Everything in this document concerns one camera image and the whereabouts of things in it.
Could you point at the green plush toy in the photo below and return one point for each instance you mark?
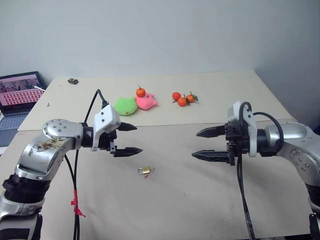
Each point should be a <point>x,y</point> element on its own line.
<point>125,106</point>

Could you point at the small metal screw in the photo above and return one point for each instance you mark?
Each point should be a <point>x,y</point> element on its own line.
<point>48,104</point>

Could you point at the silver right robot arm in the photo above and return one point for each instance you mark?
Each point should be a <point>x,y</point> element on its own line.
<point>295,140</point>

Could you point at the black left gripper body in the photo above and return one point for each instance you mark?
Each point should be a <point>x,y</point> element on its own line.
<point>106,141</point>

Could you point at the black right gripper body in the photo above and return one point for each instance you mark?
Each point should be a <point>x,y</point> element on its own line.
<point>238,140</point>

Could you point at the small orange mandarin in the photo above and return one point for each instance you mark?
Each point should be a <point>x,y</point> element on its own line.
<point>190,98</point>
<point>140,92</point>
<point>176,96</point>
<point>182,101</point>

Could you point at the small black box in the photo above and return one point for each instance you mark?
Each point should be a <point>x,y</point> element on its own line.
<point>73,81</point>

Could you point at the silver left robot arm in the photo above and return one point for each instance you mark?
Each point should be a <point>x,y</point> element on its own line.
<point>50,150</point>

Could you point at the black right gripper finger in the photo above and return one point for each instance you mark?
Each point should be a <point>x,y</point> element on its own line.
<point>212,155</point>
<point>212,131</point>

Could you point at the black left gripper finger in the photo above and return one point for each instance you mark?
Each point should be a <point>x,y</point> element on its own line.
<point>127,127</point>
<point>127,151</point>

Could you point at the open laptop computer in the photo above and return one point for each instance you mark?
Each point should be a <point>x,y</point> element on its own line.
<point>20,95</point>

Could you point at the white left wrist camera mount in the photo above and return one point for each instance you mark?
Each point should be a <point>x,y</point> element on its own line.
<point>107,117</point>

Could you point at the pink plush toy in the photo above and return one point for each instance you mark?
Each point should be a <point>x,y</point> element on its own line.
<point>147,102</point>

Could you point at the red tape strip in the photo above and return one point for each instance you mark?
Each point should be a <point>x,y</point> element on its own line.
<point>76,203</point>

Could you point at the small red scrap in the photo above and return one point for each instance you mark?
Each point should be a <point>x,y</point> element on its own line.
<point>146,177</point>

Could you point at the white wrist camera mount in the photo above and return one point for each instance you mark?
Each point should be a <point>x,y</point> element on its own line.
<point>248,117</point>
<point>107,117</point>

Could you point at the small brass padlock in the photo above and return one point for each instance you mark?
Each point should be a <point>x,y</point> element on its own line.
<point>143,170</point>

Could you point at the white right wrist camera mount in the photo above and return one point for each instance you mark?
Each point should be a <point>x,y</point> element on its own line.
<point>248,117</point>

